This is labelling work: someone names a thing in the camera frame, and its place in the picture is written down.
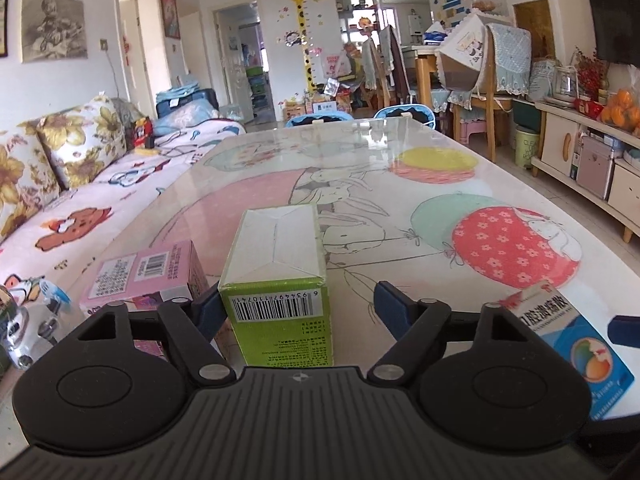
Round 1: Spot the wooden chair with cloth cover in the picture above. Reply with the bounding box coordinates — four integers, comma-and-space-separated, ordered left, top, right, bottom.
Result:
434, 12, 516, 162

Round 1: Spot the red snack packet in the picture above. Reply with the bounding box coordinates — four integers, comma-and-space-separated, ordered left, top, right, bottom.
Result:
132, 116, 155, 149

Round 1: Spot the white and blue medicine box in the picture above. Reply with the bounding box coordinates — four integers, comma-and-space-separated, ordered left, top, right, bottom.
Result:
499, 281, 637, 422

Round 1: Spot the cream television cabinet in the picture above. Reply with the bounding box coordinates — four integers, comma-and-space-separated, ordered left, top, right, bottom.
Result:
531, 99, 640, 244

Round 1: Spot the small floral cushion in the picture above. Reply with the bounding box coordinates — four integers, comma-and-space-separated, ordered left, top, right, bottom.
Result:
37, 94, 129, 192

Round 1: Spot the wooden dining table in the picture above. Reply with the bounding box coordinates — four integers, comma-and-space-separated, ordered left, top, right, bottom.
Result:
413, 44, 442, 109

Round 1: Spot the sofa with cartoon cover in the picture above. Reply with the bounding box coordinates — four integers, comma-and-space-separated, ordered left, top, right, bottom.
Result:
0, 92, 247, 311

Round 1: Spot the small framed wall picture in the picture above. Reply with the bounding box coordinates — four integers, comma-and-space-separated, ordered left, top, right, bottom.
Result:
159, 0, 181, 41

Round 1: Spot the grey portrait wall poster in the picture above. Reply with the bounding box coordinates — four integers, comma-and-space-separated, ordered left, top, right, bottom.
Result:
20, 0, 89, 64

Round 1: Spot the dark blue suitcase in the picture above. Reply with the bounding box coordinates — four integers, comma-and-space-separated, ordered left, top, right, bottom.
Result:
155, 88, 220, 119

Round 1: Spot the red flower bouquet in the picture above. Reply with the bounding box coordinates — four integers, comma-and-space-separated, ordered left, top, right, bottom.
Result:
574, 48, 610, 102

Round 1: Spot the green waste bin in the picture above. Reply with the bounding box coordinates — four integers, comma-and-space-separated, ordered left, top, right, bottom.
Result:
514, 127, 542, 169

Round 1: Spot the large floral cushion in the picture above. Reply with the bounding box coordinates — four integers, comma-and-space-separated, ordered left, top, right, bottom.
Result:
0, 120, 62, 247

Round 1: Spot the glass jar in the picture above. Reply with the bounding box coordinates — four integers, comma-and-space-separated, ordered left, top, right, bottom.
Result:
554, 64, 582, 104

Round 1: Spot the black television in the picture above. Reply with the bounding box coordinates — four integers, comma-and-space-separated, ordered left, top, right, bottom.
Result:
579, 0, 640, 67

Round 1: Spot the chair with teal lace cover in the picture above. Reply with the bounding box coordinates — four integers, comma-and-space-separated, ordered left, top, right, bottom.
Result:
486, 22, 534, 97

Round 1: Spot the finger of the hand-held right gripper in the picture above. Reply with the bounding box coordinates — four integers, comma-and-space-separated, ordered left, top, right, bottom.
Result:
607, 315, 640, 346

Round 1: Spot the pink cartoon box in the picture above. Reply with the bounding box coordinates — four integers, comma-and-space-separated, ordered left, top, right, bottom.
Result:
79, 239, 212, 317

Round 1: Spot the cartoon printed tablecloth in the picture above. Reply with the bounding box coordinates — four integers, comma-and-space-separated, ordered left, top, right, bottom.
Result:
50, 114, 640, 413

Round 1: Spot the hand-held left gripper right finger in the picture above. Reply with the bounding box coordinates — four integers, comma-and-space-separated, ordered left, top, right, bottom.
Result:
367, 281, 543, 382

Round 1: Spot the green carton box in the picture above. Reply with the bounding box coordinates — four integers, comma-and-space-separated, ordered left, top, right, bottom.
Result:
218, 204, 335, 369

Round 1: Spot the giraffe height chart sticker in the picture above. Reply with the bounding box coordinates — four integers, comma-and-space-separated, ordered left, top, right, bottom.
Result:
288, 0, 322, 95

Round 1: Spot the pile of oranges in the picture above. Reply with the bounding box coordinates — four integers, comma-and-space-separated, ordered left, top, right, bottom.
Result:
599, 88, 640, 137

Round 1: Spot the shiny dark toy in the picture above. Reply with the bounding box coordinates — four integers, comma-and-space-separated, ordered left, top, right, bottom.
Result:
0, 284, 32, 372

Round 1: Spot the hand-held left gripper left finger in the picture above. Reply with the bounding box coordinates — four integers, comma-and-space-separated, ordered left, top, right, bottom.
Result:
67, 285, 236, 385

